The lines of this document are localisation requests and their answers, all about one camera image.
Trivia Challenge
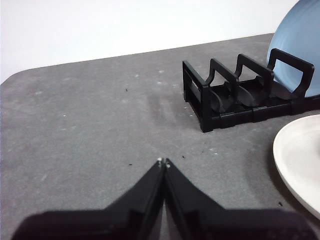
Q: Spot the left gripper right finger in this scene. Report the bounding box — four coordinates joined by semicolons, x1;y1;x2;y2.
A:
165;158;316;240

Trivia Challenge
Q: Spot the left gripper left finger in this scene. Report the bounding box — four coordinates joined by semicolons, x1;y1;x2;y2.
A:
11;157;166;240

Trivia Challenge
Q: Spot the cream yellow round plate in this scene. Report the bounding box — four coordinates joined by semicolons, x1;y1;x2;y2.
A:
272;114;320;221

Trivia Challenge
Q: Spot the black plate rack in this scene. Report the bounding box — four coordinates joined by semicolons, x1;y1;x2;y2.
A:
182;48;320;133

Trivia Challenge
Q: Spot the blue round plate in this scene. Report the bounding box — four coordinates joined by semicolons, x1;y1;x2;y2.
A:
266;0;320;100

